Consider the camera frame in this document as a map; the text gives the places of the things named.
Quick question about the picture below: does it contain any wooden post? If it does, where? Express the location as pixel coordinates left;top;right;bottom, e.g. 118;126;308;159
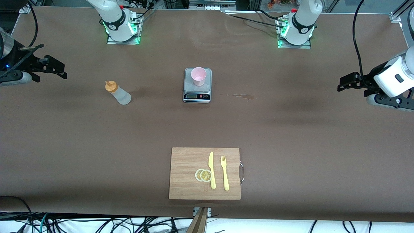
185;207;209;233

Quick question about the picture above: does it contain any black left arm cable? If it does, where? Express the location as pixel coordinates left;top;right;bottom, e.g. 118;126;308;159
353;0;370;86

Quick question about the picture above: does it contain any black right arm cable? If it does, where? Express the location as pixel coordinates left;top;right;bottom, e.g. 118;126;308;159
0;0;46;78

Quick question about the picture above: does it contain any pink plastic cup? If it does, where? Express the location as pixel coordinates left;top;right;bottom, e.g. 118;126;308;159
191;67;207;86

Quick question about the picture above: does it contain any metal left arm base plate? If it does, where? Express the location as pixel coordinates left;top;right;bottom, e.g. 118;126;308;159
278;19;311;49

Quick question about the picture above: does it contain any black table cable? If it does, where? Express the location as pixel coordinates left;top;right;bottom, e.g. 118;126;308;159
223;10;287;29

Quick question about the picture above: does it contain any teal floor cable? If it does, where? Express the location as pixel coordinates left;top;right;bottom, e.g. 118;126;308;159
38;213;49;233

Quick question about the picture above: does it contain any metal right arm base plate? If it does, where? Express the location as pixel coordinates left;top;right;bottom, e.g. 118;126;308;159
107;13;143;45

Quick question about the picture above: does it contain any yellow plastic fork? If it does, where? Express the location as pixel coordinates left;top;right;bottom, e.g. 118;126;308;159
221;156;230;191

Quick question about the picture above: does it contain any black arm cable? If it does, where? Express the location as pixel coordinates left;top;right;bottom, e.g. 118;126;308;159
353;0;370;86
0;0;46;78

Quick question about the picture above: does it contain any translucent orange-capped sauce bottle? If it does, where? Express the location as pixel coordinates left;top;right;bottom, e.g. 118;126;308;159
105;81;132;105

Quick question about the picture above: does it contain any aluminium frame rail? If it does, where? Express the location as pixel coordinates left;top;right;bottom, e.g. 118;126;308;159
389;0;414;24
18;0;44;14

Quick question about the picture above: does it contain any yellow plastic knife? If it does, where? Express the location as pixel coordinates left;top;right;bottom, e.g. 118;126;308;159
208;151;216;190

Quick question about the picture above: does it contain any wooden cutting board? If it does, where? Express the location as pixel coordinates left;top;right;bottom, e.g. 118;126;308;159
169;147;245;200

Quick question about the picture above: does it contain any black base cable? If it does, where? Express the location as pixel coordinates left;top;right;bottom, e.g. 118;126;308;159
128;0;159;23

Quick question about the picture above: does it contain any white power strip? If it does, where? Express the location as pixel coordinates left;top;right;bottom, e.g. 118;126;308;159
189;0;237;11

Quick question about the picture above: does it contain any silver digital kitchen scale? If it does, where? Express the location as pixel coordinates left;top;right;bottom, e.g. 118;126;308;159
183;68;212;103

